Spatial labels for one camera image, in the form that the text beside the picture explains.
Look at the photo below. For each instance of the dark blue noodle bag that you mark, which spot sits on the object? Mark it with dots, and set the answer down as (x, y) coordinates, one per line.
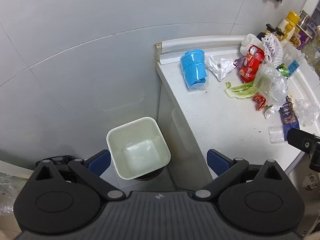
(288, 116)

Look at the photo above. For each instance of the dark round floor drain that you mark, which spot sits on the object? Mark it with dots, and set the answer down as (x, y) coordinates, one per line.
(150, 177)

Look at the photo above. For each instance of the black garbage bag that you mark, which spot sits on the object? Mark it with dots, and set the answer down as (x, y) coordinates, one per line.
(61, 160)

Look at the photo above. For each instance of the black sauce bottle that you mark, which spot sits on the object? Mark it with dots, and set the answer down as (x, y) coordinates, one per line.
(279, 34)
(269, 30)

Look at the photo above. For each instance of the glass jar of garlic sprouts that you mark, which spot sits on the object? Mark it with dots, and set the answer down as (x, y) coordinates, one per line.
(313, 55)

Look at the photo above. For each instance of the crumpled clear plastic film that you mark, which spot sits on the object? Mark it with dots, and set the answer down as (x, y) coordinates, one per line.
(308, 111)

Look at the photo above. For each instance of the small clear plastic box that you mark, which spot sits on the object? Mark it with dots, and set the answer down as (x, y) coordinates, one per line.
(276, 133)

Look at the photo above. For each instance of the crumpled white tissue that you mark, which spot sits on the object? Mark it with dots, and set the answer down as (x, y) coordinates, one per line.
(222, 67)

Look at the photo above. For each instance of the small red wrapper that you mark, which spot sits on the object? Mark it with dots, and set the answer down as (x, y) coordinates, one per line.
(260, 102)

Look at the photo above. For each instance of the water bottle with blue label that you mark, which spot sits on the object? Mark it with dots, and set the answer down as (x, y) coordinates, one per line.
(294, 67)

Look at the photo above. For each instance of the white foam fruit net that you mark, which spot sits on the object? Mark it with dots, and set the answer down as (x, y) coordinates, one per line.
(273, 48)

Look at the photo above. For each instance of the green napa cabbage stalks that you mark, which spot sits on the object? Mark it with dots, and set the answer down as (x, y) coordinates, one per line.
(240, 91)

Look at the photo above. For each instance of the metal can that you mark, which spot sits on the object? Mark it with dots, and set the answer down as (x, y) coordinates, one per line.
(304, 16)

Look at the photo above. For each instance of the blue plastic cup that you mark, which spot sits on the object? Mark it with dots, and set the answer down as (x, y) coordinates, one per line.
(195, 70)

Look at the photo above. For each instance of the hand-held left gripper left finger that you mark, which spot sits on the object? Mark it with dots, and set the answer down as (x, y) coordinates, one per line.
(100, 162)

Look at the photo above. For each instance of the large clear plastic bag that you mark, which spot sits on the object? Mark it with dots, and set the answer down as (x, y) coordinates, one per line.
(7, 192)

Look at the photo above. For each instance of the green carton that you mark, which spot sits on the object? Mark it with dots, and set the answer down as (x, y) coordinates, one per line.
(283, 70)

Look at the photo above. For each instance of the white trash bin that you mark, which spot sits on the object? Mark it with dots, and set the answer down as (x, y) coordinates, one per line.
(138, 150)

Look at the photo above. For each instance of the clear plastic container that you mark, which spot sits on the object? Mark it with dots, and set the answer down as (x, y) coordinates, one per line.
(291, 52)

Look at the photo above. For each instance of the crumpled white wrapper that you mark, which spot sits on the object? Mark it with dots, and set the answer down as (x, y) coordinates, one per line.
(271, 110)

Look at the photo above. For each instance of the purple wrapper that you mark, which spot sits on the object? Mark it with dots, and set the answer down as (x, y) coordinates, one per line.
(239, 61)

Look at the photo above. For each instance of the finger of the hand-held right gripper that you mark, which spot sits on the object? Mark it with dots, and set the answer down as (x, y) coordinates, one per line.
(301, 140)
(315, 162)

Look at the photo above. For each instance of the white bottle with yellow cap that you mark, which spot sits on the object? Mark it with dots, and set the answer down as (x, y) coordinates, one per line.
(290, 23)

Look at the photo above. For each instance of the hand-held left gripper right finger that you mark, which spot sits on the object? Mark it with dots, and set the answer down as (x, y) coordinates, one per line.
(217, 163)

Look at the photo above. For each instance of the red snack bag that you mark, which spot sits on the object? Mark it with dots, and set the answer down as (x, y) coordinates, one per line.
(251, 65)

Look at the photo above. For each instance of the purple instant noodle cup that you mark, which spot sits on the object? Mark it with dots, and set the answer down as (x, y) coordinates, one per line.
(302, 38)

